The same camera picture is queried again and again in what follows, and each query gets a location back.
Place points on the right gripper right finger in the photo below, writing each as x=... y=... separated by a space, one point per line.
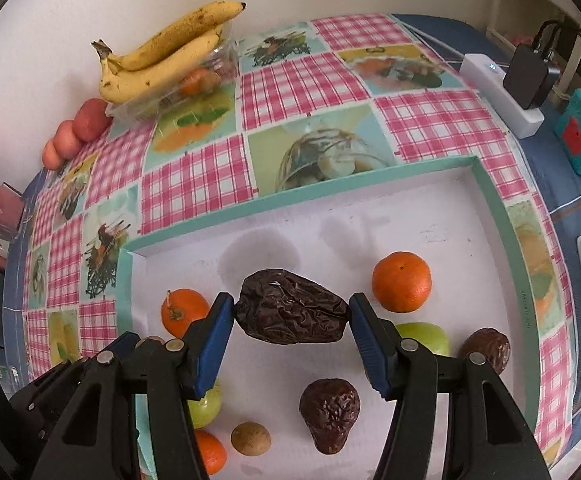
x=487 y=435

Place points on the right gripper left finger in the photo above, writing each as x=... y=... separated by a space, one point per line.
x=169 y=375

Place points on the dark wrinkled avocado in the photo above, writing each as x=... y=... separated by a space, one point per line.
x=329 y=408
x=492 y=344
x=281 y=307

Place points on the green apple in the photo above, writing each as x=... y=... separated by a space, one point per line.
x=205 y=410
x=432 y=336

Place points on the brown longan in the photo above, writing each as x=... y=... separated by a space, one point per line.
x=251 y=439

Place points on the orange mandarin with stem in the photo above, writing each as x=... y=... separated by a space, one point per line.
x=181 y=308

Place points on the white tray teal rim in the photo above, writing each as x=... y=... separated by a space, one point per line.
x=446 y=210

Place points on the small red apple left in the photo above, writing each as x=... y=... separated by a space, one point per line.
x=51 y=158

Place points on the middle red apple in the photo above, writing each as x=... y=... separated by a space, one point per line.
x=66 y=142

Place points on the large red apple right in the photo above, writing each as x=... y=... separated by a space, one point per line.
x=91 y=120

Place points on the lower yellow banana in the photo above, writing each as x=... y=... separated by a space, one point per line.
x=118 y=85

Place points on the yellow banana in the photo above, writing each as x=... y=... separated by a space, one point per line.
x=118 y=85
x=176 y=35

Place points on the black power adapter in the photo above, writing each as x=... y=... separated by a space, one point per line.
x=530 y=77

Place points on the white power strip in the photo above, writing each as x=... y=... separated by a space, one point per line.
x=487 y=77

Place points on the checkered fruit-print tablecloth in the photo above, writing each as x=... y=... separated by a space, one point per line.
x=371 y=72

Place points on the clear plastic fruit container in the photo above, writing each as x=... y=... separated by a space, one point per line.
x=180 y=87

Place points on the upper yellow banana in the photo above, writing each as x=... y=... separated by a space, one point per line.
x=176 y=35

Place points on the white shelf unit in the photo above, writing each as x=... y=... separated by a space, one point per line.
x=510 y=21

